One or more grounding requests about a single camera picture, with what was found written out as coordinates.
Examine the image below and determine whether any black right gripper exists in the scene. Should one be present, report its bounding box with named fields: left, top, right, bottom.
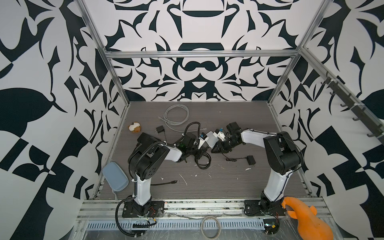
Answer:
left=210, top=137, right=240, bottom=153

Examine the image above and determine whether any white network switch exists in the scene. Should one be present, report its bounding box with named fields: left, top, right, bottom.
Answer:
left=206, top=132, right=219, bottom=149

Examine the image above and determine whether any thin black power cable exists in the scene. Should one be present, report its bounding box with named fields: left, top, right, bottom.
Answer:
left=221, top=152, right=257, bottom=166

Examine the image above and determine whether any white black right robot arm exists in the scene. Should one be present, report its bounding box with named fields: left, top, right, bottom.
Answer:
left=208, top=122, right=304, bottom=203

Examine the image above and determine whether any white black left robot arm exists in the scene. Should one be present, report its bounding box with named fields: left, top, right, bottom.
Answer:
left=129, top=133, right=212, bottom=207

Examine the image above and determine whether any brown white round toy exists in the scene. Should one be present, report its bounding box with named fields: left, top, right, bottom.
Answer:
left=129, top=122, right=142, bottom=133

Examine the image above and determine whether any light blue plastic lid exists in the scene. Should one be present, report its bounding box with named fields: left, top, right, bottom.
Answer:
left=102, top=162, right=129, bottom=192

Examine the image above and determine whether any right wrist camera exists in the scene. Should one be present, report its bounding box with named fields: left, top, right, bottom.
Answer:
left=214, top=128, right=226, bottom=142

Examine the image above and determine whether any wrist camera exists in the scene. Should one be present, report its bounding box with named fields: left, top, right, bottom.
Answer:
left=198, top=133, right=208, bottom=149
left=214, top=128, right=226, bottom=142

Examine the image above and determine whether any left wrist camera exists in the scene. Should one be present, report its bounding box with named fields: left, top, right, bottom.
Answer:
left=198, top=133, right=208, bottom=149

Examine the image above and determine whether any black corrugated cable conduit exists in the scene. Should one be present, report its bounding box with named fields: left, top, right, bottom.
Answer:
left=131, top=140, right=167, bottom=172

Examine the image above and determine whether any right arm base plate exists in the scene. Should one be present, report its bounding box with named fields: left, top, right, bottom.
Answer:
left=244, top=199, right=286, bottom=217

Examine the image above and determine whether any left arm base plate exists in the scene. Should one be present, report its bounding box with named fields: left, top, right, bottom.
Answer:
left=122, top=200, right=165, bottom=218

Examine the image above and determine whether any grey tape ring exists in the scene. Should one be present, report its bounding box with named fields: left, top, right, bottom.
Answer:
left=200, top=215, right=222, bottom=240

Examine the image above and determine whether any black wall hook rail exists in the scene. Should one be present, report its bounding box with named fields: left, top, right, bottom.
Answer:
left=322, top=71, right=384, bottom=145

